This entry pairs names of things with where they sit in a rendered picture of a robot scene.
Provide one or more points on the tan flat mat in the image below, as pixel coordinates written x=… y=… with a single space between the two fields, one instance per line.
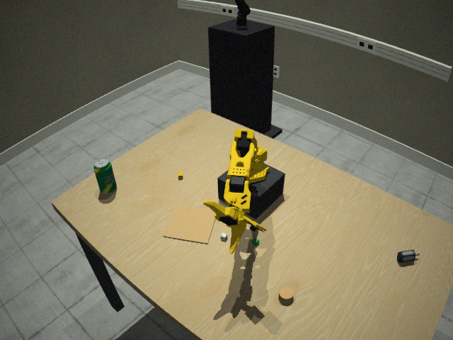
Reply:
x=190 y=224

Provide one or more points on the green drink can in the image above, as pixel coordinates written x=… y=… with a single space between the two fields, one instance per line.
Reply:
x=104 y=175

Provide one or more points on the brown cylinder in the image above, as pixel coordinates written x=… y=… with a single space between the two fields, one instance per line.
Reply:
x=286 y=295

